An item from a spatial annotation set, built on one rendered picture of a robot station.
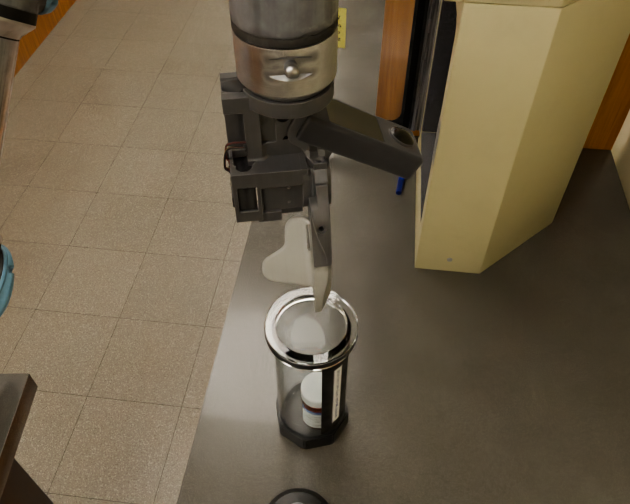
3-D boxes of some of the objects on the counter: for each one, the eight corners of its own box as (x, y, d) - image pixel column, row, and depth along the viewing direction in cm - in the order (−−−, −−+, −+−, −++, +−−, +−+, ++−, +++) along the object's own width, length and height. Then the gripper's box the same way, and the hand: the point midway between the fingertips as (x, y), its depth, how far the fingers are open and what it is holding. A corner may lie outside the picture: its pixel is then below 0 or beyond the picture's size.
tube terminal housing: (540, 159, 125) (731, -387, 67) (563, 282, 103) (874, -365, 46) (416, 150, 127) (500, -388, 69) (414, 269, 105) (533, -368, 48)
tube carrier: (358, 440, 83) (368, 355, 67) (279, 455, 82) (271, 371, 66) (341, 372, 90) (346, 280, 74) (268, 384, 89) (258, 294, 73)
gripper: (216, 18, 52) (237, 191, 67) (225, 167, 39) (249, 341, 54) (315, 12, 53) (315, 184, 68) (357, 155, 40) (346, 330, 55)
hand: (315, 252), depth 61 cm, fingers open, 14 cm apart
